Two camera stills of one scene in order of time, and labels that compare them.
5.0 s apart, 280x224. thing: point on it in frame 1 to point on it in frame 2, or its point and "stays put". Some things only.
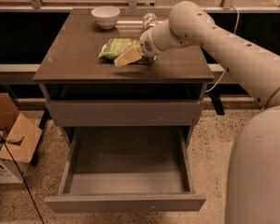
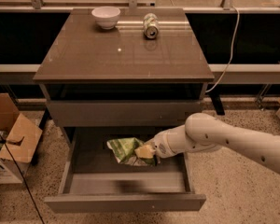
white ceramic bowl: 105,16 stays put
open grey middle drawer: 121,169 stays put
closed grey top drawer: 128,113 stays put
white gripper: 147,43 to 160,144
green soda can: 149,20 stays put
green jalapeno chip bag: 113,48 to 123,149
